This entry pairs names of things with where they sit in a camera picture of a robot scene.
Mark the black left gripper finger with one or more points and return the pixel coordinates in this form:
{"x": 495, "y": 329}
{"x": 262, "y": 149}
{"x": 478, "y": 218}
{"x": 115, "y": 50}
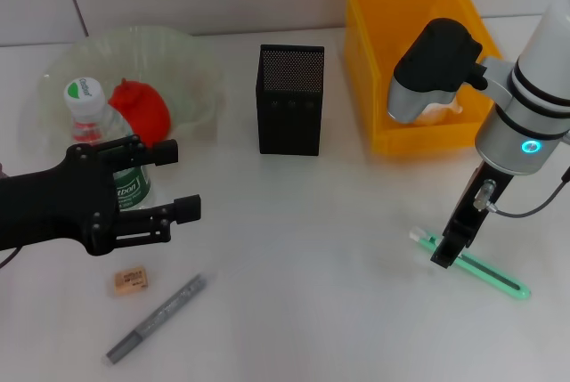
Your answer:
{"x": 165, "y": 152}
{"x": 188, "y": 209}

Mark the green glass fruit plate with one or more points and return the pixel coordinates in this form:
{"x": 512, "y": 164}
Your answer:
{"x": 191, "y": 70}

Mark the white paper ball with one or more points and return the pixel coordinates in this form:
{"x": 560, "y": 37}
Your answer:
{"x": 438, "y": 110}

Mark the green utility knife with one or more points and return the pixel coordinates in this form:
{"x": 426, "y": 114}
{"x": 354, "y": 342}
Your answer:
{"x": 494, "y": 277}

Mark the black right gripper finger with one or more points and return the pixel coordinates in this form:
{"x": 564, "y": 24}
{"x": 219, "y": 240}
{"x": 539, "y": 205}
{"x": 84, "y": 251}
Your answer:
{"x": 443, "y": 255}
{"x": 461, "y": 246}

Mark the small beige eraser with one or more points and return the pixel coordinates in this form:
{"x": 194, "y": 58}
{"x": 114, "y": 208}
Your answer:
{"x": 129, "y": 282}

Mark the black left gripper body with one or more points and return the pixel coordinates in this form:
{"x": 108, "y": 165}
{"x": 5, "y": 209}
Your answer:
{"x": 53, "y": 206}

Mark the grey marker pen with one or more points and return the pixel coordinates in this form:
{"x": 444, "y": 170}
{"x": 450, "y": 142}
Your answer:
{"x": 160, "y": 315}

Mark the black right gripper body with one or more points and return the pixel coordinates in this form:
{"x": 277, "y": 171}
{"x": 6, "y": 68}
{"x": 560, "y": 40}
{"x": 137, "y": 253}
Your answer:
{"x": 472, "y": 217}

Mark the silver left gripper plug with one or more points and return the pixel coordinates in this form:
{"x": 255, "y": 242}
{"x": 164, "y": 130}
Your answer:
{"x": 2, "y": 172}

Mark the clear plastic water bottle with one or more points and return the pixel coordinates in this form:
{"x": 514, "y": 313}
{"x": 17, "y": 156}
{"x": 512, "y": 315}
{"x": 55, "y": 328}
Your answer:
{"x": 89, "y": 110}

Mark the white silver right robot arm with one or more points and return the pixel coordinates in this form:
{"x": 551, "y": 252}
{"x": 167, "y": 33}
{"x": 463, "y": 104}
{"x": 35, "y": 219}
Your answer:
{"x": 530, "y": 101}

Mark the black mesh pen holder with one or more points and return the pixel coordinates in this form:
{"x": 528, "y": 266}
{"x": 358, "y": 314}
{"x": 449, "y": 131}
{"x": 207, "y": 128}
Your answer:
{"x": 289, "y": 124}

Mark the yellow plastic bin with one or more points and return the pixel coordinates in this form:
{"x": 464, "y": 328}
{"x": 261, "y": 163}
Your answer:
{"x": 378, "y": 12}

